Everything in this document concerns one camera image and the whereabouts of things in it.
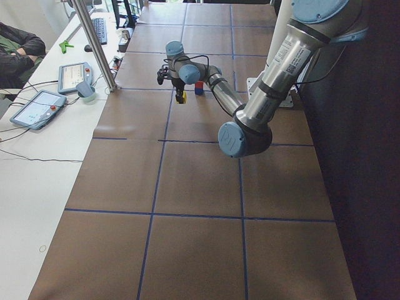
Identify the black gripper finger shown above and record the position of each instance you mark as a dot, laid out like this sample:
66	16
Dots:
182	97
178	96

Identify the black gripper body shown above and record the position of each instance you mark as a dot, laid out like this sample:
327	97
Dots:
177	84

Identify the yellow wooden block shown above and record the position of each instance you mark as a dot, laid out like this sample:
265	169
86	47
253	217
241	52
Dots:
185	98

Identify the blue wooden block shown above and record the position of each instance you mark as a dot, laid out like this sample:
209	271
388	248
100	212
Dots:
198	91

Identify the red wooden block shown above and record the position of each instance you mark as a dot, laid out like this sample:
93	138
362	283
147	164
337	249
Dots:
199	85

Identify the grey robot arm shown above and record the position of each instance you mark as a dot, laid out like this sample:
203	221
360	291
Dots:
312	25

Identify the orange black connector box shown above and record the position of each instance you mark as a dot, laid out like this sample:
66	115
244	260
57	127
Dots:
116	62

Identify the silver metal cylinder weight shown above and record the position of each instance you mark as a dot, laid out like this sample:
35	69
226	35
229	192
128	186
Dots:
125	34

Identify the black computer mouse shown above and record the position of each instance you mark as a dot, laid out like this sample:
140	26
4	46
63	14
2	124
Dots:
88	48

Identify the black keyboard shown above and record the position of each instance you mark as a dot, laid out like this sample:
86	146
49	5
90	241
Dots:
99	25

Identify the far teach pendant tablet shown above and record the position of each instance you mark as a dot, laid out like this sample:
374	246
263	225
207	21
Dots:
71	75

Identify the teach pendant tablet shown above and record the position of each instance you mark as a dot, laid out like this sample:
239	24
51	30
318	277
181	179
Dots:
40	110
71	75

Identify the green plastic clamp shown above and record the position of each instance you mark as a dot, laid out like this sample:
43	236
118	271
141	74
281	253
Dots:
64	45

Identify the near teach pendant tablet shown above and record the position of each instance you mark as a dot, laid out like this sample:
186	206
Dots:
40	110

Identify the seated person dark jacket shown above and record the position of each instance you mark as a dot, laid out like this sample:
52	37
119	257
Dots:
21	54

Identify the aluminium frame post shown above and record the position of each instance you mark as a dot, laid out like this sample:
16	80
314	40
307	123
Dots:
97	49

